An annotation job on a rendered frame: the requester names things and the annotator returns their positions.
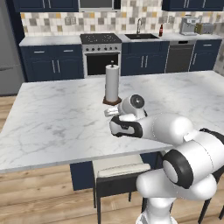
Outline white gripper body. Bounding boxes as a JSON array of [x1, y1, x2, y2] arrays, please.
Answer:
[[103, 106, 121, 118]]

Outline navy sink base cupboards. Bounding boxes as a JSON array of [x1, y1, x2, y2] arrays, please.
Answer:
[[120, 40, 171, 77]]

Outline black sink basin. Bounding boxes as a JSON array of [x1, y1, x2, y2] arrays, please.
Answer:
[[124, 33, 160, 41]]

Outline steel sink tap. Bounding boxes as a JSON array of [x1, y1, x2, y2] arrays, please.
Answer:
[[136, 17, 144, 36]]

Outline white paper towel roll holder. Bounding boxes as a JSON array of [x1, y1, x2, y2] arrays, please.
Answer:
[[102, 59, 123, 106]]

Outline steel oven with black hob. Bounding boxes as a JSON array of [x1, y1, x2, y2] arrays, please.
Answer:
[[80, 32, 123, 79]]

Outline black chair with beige cushion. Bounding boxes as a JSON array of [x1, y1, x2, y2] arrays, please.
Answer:
[[92, 153, 153, 224]]

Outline dark grey dishwasher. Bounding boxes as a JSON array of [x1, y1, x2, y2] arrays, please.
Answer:
[[164, 40, 197, 74]]

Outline steel range hood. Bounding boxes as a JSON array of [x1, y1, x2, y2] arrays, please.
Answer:
[[78, 0, 122, 13]]

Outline silver coffee machine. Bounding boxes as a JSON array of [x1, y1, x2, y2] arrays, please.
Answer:
[[178, 16, 200, 37]]

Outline grey fridge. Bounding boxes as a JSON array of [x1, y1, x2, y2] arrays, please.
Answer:
[[0, 0, 26, 97]]

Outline silver toaster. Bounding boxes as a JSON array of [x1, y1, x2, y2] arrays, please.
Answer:
[[195, 22, 216, 35]]

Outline grey wall socket plate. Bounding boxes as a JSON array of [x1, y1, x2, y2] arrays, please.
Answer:
[[64, 16, 78, 26]]

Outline navy wall cupboards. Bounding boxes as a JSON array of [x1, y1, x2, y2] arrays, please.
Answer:
[[161, 0, 224, 12], [12, 0, 80, 13]]

